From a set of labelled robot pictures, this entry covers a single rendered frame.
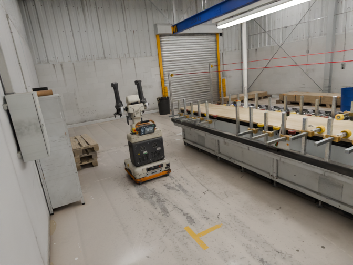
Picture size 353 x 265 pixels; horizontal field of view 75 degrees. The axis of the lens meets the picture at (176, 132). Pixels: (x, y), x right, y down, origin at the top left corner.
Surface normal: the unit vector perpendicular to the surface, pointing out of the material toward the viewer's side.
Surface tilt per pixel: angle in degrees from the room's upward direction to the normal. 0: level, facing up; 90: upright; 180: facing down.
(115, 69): 90
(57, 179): 90
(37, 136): 90
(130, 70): 90
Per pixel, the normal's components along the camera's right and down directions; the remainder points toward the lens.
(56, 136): 0.48, 0.18
